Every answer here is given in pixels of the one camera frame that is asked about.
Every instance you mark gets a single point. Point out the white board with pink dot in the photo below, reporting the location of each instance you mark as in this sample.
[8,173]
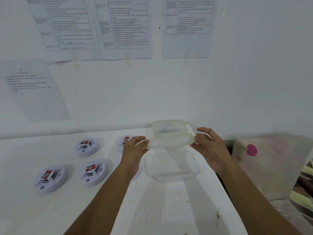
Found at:
[269,163]

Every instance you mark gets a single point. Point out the printed text paper sheet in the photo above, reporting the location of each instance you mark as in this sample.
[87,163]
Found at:
[31,90]

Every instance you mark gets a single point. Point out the person's right forearm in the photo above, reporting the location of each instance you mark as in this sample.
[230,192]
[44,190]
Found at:
[254,200]

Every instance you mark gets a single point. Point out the person's left forearm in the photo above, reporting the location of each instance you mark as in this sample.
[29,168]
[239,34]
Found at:
[110,193]

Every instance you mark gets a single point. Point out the person's right thumb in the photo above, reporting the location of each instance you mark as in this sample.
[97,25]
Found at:
[201,139]

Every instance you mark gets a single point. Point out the striped green cloth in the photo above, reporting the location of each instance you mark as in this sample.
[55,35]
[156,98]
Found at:
[304,195]

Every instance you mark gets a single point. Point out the person's left thumb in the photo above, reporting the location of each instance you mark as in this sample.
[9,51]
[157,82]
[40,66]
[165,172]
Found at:
[139,138]

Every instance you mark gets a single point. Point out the printed table paper sheet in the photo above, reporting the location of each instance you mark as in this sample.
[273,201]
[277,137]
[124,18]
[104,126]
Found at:
[66,26]
[124,26]
[189,24]

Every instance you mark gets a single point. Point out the person's left hand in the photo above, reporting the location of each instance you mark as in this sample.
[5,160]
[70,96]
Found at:
[132,149]

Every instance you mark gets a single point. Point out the white round smoke detector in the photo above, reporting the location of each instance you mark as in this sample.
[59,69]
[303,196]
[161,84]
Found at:
[50,179]
[87,146]
[123,142]
[94,172]

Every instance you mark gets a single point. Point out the translucent plastic container lid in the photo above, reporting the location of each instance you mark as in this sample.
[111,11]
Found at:
[171,140]

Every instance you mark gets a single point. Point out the person's right hand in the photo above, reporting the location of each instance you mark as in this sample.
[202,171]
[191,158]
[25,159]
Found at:
[215,151]

